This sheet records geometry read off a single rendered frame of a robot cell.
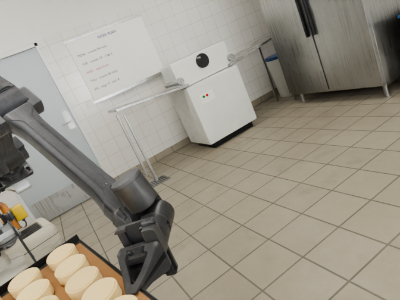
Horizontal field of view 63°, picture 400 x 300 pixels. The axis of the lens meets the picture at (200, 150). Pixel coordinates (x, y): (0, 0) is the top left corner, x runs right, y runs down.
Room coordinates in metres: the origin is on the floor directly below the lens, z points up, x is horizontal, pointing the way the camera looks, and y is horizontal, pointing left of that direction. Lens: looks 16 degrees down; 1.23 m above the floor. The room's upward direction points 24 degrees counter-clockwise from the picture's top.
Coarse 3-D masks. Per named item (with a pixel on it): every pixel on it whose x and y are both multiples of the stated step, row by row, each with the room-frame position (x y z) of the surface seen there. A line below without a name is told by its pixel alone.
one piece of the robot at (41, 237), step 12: (0, 204) 1.45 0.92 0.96; (24, 216) 1.48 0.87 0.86; (24, 228) 1.46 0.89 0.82; (36, 228) 1.39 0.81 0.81; (48, 228) 1.34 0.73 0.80; (24, 240) 1.30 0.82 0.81; (36, 240) 1.30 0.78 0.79; (48, 240) 1.32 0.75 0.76; (60, 240) 1.35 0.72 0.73; (12, 252) 1.25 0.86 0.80; (24, 252) 1.27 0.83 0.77; (36, 252) 1.29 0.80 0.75; (48, 252) 1.31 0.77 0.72
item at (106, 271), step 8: (80, 248) 0.54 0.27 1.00; (88, 256) 0.51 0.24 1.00; (96, 264) 0.47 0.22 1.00; (104, 264) 0.46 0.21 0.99; (48, 272) 0.51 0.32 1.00; (104, 272) 0.44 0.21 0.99; (112, 272) 0.43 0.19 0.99; (56, 280) 0.47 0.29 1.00; (120, 280) 0.41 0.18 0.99; (56, 288) 0.45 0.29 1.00; (64, 288) 0.44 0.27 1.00; (8, 296) 0.48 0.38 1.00; (64, 296) 0.42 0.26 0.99; (136, 296) 0.36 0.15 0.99; (144, 296) 0.36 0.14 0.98
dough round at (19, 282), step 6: (24, 270) 0.50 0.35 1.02; (30, 270) 0.50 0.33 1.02; (36, 270) 0.49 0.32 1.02; (18, 276) 0.49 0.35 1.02; (24, 276) 0.48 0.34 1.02; (30, 276) 0.48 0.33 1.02; (36, 276) 0.48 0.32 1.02; (42, 276) 0.49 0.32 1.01; (12, 282) 0.48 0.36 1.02; (18, 282) 0.47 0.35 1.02; (24, 282) 0.47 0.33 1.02; (30, 282) 0.47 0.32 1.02; (12, 288) 0.46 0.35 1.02; (18, 288) 0.46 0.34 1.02; (12, 294) 0.46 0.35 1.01; (18, 294) 0.46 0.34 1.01
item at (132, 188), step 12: (120, 180) 0.54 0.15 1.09; (132, 180) 0.52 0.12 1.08; (144, 180) 0.53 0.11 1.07; (120, 192) 0.52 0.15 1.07; (132, 192) 0.52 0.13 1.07; (144, 192) 0.52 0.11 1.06; (156, 192) 0.54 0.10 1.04; (132, 204) 0.52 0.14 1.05; (144, 204) 0.52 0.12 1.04; (132, 216) 0.56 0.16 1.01
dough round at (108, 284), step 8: (104, 280) 0.39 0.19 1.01; (112, 280) 0.39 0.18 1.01; (88, 288) 0.39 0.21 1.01; (96, 288) 0.38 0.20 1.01; (104, 288) 0.38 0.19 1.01; (112, 288) 0.37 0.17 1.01; (120, 288) 0.38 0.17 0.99; (88, 296) 0.37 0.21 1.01; (96, 296) 0.37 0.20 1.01; (104, 296) 0.36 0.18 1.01; (112, 296) 0.36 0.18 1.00
